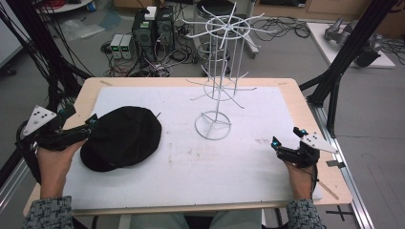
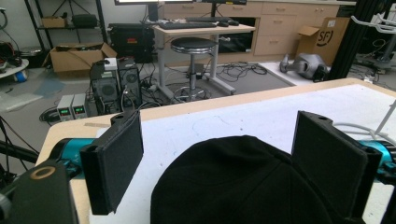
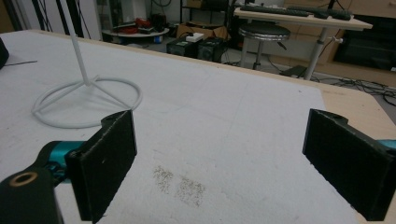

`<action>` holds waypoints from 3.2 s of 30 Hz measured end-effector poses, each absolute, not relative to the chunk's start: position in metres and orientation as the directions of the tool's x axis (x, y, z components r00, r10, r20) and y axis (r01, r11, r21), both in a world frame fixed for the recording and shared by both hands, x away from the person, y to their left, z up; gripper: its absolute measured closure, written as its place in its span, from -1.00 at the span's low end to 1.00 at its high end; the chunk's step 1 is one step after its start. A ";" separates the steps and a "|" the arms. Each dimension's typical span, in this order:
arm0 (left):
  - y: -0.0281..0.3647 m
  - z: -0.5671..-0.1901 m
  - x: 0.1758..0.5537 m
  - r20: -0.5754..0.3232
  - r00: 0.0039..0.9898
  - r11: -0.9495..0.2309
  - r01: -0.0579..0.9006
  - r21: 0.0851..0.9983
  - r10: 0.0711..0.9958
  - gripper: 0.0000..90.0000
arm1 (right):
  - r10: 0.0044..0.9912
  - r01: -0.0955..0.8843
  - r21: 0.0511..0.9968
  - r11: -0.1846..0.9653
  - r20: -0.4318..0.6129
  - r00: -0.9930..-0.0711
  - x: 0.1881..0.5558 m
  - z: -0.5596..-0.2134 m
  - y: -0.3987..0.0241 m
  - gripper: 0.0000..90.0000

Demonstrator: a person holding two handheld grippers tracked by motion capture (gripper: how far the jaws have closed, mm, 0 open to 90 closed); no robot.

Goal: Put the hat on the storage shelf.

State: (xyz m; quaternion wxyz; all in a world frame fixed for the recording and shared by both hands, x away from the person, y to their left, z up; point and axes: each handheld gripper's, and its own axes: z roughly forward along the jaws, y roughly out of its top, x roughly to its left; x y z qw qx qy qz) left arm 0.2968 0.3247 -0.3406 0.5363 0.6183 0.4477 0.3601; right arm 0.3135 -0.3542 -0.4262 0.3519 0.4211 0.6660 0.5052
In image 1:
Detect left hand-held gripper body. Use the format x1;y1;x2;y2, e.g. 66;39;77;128
14;104;91;153

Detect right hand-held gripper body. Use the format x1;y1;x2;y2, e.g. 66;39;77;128
275;132;339;169

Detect black cap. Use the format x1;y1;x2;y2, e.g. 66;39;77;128
79;106;163;173

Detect person's right hand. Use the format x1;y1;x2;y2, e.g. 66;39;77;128
284;159;318;201

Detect person's left hand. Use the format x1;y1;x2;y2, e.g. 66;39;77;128
36;138;88;200

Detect light wooden table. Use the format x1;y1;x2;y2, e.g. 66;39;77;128
23;76;353;218

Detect grey tape piece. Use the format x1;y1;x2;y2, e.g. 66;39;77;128
325;159;347;170

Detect thin wooden stick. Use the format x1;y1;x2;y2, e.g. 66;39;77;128
317;180;340;201

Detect black tape cross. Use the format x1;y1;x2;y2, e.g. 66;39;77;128
325;204;353;222

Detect grey power supply unit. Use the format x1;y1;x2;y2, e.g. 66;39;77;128
109;33;124;60
119;33;136;61

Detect white foam mat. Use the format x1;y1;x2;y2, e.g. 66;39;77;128
62;85;323;211

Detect clear plastic sheet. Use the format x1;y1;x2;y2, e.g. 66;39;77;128
58;18;107;42

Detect white floor board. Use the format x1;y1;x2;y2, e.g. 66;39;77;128
306;21;396;70

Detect black computer tower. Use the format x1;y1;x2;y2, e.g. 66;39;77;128
131;9;158;62
155;5;176;52

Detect white round table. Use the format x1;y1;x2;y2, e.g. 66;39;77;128
35;0;94;14

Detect person's legs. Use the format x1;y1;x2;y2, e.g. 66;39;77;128
129;209;264;229

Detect small white box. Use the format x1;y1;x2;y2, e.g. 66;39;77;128
143;6;158;21

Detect black round stool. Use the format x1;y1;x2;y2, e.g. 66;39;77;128
195;0;237;19

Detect aluminium rail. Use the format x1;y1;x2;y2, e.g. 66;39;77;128
306;100;376;229

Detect black frame stand with cables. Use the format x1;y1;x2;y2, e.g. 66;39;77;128
0;0;94;111

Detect tangle of cables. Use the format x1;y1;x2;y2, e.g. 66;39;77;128
100;40;196;78

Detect black metal frame stand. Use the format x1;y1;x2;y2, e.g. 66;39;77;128
298;0;400;139

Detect white wire rack stand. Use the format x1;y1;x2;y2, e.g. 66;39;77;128
182;1;279;141

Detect black cable bundle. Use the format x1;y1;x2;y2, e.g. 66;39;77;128
253;16;312;43

